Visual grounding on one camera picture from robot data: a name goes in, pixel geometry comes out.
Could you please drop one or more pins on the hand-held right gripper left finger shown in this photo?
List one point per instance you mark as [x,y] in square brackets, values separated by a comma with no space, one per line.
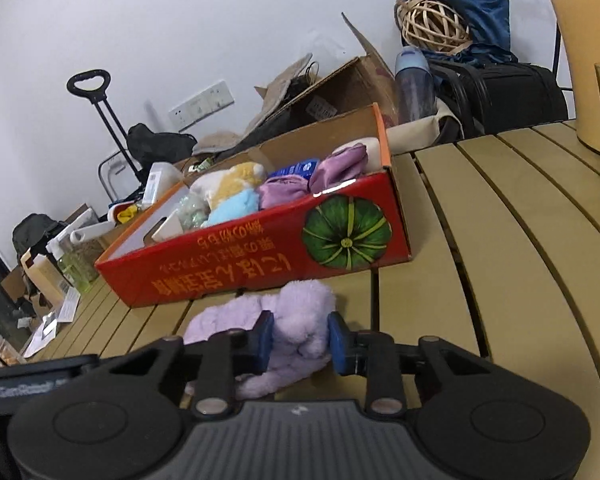
[262,342]

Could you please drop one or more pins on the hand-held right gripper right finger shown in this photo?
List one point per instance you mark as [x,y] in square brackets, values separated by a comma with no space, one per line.
[337,345]

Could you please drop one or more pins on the lilac plush toy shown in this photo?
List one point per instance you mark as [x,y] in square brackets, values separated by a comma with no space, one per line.
[300,320]

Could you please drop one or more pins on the red pumpkin print cardboard box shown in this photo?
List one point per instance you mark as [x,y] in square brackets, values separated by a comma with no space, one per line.
[230,265]

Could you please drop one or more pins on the light blue plush toy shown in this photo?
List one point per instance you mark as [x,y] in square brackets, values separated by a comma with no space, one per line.
[235,207]

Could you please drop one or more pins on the purple satin pouch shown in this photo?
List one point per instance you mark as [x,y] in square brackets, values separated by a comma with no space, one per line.
[340,167]
[282,191]

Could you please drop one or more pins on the yellow fluffy plush toy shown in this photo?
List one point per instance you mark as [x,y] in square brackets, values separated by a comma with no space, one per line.
[227,185]

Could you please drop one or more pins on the blue packet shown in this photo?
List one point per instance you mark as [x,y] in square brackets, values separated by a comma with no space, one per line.
[295,169]

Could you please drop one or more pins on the white paper sheets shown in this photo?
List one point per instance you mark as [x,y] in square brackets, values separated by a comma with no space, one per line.
[55,320]

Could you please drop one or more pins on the black backpack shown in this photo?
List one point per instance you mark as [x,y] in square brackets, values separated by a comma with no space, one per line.
[35,232]

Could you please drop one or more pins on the yellow red toy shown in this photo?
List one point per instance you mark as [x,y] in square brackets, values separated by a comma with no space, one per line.
[125,213]

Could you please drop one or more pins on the white plastic container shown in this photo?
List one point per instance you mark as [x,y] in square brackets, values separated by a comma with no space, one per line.
[162,182]

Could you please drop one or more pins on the cream foam roll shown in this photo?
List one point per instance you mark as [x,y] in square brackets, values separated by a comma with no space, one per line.
[375,152]

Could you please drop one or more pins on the tan hat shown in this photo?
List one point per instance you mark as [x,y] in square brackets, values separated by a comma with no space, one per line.
[215,142]

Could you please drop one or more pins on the beige canvas bag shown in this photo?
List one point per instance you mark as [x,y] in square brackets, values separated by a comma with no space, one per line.
[415,132]

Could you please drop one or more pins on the brown cardboard box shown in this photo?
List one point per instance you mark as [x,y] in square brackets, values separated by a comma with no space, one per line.
[350,90]

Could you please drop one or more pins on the blue lid water bottle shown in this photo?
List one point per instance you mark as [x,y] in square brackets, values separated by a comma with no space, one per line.
[415,85]

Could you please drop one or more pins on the black bag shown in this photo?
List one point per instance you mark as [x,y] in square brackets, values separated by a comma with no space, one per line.
[510,95]

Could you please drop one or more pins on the woven rattan ball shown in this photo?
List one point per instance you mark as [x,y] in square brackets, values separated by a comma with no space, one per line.
[432,25]

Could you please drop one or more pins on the dark blue cloth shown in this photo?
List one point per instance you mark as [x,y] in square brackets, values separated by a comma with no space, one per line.
[480,5]

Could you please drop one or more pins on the yellow thermos jug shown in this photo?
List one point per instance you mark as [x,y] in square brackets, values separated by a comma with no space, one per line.
[585,60]

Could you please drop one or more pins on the white wall socket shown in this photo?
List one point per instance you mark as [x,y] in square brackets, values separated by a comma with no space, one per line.
[200,105]

